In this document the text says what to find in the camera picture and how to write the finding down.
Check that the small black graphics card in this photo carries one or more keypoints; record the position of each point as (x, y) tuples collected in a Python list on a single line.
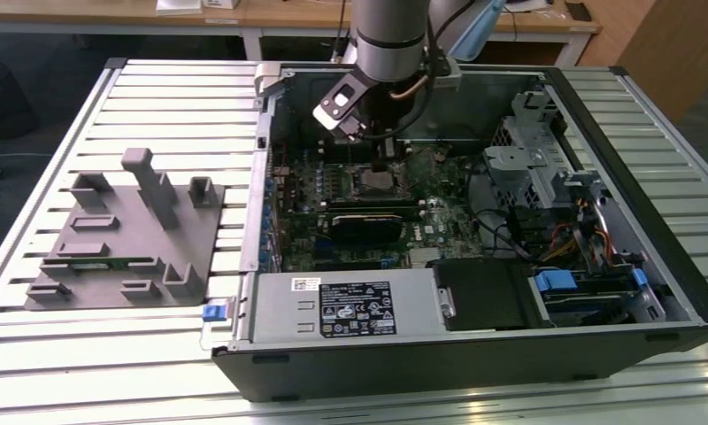
[(366, 228)]

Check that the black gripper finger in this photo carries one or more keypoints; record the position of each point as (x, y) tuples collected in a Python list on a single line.
[(383, 155)]

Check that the black waste bin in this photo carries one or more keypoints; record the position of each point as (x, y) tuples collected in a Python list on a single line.
[(3, 102)]

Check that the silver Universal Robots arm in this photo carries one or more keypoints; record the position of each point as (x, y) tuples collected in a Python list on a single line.
[(390, 44)]

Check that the black open PC case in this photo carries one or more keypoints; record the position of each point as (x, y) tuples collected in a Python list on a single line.
[(419, 372)]

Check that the CPU socket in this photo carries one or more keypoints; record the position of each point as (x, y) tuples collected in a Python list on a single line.
[(352, 188)]

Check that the white box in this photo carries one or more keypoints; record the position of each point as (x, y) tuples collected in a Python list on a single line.
[(180, 6)]

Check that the black plastic shroud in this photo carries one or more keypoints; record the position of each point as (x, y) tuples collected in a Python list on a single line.
[(485, 296)]

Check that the blue plastic tab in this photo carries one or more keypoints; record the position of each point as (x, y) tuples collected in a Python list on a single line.
[(639, 278)]

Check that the small black device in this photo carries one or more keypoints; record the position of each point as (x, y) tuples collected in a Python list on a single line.
[(578, 11)]

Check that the green motherboard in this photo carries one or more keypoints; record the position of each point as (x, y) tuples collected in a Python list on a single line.
[(448, 221)]

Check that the wooden cabinet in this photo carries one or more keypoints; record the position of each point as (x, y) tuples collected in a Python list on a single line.
[(673, 53)]

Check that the silver chipset heatsink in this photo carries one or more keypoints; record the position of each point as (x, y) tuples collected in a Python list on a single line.
[(423, 256)]

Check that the grey plastic bracket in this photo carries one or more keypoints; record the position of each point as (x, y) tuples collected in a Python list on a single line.
[(578, 181)]

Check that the silver CPU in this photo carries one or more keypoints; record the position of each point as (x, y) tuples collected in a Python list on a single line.
[(380, 180)]

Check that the grey parts rack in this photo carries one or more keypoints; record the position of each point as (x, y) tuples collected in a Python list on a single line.
[(124, 230)]

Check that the black expansion slot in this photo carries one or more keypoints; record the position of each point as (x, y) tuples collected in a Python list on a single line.
[(348, 265)]

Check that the blue disk carrier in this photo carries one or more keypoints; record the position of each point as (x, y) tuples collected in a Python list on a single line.
[(555, 281)]

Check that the silver metal latch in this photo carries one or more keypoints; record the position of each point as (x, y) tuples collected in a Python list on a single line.
[(447, 302)]

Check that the grey power supply unit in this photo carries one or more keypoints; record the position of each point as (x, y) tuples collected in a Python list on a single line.
[(271, 310)]

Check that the silver metal drive cage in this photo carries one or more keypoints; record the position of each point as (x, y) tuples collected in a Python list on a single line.
[(529, 133)]

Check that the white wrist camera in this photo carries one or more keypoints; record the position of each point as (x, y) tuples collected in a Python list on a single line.
[(338, 104)]

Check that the blue case latch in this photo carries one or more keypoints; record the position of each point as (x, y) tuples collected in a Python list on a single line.
[(214, 312)]

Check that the green RAM stick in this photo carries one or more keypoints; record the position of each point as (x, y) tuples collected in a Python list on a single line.
[(118, 263)]

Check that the small grey wrist camera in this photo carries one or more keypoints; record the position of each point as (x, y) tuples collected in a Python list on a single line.
[(448, 75)]

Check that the wooden desk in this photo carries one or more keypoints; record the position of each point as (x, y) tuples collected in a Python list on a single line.
[(95, 17)]

